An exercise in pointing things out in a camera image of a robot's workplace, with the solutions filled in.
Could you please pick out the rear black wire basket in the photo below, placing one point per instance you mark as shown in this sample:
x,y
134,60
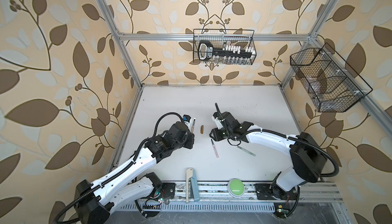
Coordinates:
x,y
239,37

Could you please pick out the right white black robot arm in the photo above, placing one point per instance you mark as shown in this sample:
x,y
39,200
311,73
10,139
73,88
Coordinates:
x,y
309,162

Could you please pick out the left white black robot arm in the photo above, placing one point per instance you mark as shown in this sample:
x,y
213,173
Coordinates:
x,y
94,202

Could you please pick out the brown pen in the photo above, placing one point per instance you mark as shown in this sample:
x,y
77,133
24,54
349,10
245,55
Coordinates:
x,y
193,126

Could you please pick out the side black wire basket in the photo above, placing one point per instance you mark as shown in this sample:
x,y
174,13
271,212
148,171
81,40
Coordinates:
x,y
331,82

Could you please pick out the pink pen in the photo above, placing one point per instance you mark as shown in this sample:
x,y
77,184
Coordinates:
x,y
214,148

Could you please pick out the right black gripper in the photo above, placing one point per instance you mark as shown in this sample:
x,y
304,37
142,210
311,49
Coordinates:
x,y
215,136

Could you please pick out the green pen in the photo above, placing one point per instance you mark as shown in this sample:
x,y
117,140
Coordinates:
x,y
246,151

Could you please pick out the green round button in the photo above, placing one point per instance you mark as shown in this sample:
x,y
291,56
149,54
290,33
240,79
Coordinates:
x,y
236,188

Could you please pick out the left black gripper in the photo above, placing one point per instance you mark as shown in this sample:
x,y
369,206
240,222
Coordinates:
x,y
191,139

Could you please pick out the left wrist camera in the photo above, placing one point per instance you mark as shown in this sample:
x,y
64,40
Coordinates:
x,y
187,119

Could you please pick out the black socket set rail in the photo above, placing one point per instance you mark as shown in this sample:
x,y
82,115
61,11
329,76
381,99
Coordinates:
x,y
206,51

